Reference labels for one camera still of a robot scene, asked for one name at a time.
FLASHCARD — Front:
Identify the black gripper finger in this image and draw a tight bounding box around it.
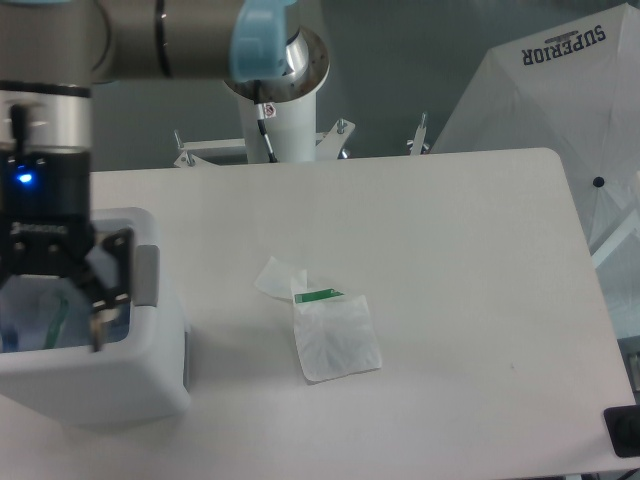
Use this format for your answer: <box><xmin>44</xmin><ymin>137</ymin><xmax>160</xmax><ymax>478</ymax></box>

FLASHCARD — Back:
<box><xmin>82</xmin><ymin>228</ymin><xmax>134</xmax><ymax>352</ymax></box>

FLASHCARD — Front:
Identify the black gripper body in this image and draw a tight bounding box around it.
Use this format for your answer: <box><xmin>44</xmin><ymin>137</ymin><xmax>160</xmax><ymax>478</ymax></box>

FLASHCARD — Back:
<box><xmin>1</xmin><ymin>150</ymin><xmax>95</xmax><ymax>280</ymax></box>

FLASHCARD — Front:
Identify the clear plastic water bottle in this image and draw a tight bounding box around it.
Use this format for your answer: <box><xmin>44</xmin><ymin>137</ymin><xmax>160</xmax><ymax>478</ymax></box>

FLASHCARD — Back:
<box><xmin>1</xmin><ymin>289</ymin><xmax>90</xmax><ymax>353</ymax></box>

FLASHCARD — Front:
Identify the white plastic bag green strip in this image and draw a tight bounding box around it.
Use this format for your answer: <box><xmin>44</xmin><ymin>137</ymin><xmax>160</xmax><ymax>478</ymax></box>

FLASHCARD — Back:
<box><xmin>254</xmin><ymin>256</ymin><xmax>383</xmax><ymax>384</ymax></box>

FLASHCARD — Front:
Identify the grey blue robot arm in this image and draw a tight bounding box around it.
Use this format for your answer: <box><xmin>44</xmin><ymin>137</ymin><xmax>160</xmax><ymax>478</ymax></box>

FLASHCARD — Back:
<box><xmin>1</xmin><ymin>1</ymin><xmax>329</xmax><ymax>350</ymax></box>

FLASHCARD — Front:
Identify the white plastic trash can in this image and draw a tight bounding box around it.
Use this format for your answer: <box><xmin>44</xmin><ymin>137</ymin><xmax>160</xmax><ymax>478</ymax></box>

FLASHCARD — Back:
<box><xmin>1</xmin><ymin>207</ymin><xmax>190</xmax><ymax>425</ymax></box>

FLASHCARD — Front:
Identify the green white wrapper in bin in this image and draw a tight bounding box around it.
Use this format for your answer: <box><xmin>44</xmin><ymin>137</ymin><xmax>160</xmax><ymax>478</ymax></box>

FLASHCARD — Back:
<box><xmin>43</xmin><ymin>296</ymin><xmax>70</xmax><ymax>350</ymax></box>

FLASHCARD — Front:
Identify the white Superior umbrella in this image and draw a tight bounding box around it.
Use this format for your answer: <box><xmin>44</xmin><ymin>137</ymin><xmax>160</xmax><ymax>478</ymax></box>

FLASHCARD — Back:
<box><xmin>434</xmin><ymin>4</ymin><xmax>639</xmax><ymax>339</ymax></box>

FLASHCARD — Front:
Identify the black device at table edge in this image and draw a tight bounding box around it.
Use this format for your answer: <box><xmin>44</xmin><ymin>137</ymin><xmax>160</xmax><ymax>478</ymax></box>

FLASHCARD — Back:
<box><xmin>603</xmin><ymin>405</ymin><xmax>639</xmax><ymax>458</ymax></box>

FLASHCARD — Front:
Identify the black cable on pedestal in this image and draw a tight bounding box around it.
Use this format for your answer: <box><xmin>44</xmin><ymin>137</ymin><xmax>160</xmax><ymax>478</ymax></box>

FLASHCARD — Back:
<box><xmin>251</xmin><ymin>78</ymin><xmax>279</xmax><ymax>164</ymax></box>

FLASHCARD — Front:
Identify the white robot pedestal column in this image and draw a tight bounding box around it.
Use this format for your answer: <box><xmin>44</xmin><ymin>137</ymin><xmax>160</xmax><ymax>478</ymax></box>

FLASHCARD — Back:
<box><xmin>236</xmin><ymin>93</ymin><xmax>317</xmax><ymax>164</ymax></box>

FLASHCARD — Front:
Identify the white metal base frame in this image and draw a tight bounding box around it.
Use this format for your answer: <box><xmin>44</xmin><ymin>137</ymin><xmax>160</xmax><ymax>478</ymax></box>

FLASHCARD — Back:
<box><xmin>172</xmin><ymin>112</ymin><xmax>432</xmax><ymax>169</ymax></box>

